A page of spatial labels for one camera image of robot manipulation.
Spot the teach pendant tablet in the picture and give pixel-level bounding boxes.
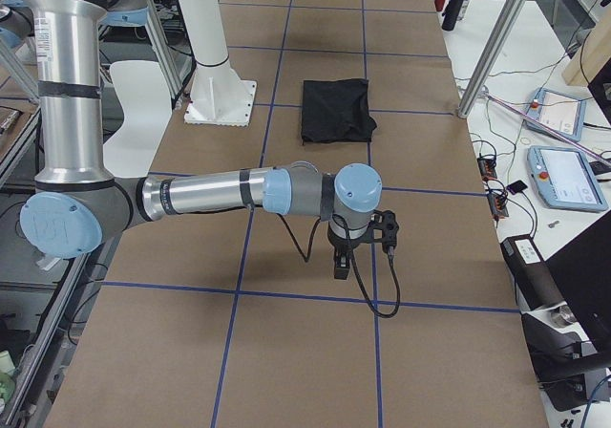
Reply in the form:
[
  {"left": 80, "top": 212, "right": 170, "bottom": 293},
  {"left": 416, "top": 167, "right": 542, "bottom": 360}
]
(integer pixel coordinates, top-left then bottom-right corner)
[
  {"left": 527, "top": 146, "right": 609, "bottom": 213},
  {"left": 525, "top": 88, "right": 586, "bottom": 141}
]

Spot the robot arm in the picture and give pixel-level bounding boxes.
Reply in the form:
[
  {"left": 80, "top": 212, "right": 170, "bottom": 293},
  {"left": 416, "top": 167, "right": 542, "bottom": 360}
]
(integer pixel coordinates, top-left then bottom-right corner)
[{"left": 19, "top": 0, "right": 384, "bottom": 278}]

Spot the metal rod with white ring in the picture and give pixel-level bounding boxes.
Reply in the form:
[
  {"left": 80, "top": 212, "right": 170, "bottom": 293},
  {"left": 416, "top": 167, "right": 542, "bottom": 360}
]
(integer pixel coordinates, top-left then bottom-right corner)
[{"left": 480, "top": 91, "right": 611, "bottom": 167}]

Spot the white chair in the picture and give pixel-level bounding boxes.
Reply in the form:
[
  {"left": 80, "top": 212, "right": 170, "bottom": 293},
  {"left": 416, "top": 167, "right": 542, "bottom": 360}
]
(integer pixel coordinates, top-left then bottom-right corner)
[{"left": 103, "top": 60, "right": 173, "bottom": 178}]

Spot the black t-shirt with logo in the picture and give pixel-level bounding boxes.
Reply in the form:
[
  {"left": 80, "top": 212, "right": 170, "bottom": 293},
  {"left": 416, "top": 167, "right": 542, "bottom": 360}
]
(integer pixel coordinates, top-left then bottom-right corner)
[{"left": 301, "top": 78, "right": 377, "bottom": 143}]

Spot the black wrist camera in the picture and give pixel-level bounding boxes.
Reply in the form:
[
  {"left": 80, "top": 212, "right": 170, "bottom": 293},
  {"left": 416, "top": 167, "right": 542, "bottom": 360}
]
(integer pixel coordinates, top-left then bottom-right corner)
[{"left": 369, "top": 210, "right": 400, "bottom": 255}]

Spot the teach pendant tablet near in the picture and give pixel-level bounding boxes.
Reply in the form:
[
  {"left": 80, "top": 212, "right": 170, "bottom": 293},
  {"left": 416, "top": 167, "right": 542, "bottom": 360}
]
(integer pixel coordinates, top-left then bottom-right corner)
[{"left": 527, "top": 146, "right": 609, "bottom": 213}]

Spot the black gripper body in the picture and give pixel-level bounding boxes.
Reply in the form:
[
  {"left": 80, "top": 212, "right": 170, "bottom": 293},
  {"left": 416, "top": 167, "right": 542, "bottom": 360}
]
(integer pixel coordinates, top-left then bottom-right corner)
[{"left": 327, "top": 229, "right": 366, "bottom": 256}]

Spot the aluminium frame post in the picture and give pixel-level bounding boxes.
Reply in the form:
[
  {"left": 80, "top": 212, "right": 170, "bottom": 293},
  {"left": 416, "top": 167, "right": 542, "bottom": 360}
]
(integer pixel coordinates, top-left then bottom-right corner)
[{"left": 457, "top": 0, "right": 526, "bottom": 118}]

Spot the black box device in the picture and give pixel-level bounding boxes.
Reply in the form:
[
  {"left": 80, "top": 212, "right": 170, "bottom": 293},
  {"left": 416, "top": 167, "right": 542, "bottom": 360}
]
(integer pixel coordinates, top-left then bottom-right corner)
[{"left": 500, "top": 234, "right": 566, "bottom": 312}]

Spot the teach pendant tablet far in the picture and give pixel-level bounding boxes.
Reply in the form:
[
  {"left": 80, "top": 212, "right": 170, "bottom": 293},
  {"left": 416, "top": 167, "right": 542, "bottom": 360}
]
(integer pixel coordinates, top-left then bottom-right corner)
[{"left": 525, "top": 88, "right": 586, "bottom": 141}]

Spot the black water bottle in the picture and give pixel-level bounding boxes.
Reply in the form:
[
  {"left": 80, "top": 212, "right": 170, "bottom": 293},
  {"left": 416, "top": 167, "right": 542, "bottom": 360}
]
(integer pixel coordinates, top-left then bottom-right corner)
[{"left": 441, "top": 0, "right": 464, "bottom": 32}]

